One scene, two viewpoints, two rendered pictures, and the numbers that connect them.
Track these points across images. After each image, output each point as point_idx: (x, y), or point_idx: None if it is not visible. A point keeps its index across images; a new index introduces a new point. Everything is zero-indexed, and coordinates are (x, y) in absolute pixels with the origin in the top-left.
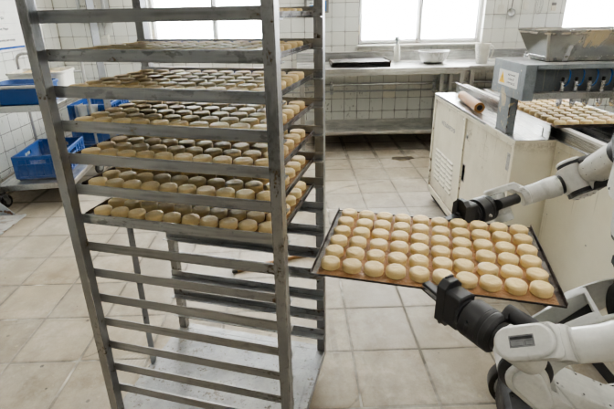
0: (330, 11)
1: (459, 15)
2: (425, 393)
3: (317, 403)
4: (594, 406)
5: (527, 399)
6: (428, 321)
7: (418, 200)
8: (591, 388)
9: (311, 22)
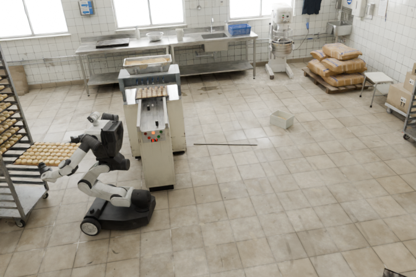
0: (96, 12)
1: (172, 10)
2: (84, 199)
3: (44, 206)
4: (104, 192)
5: (84, 192)
6: (100, 175)
7: None
8: (107, 188)
9: (86, 19)
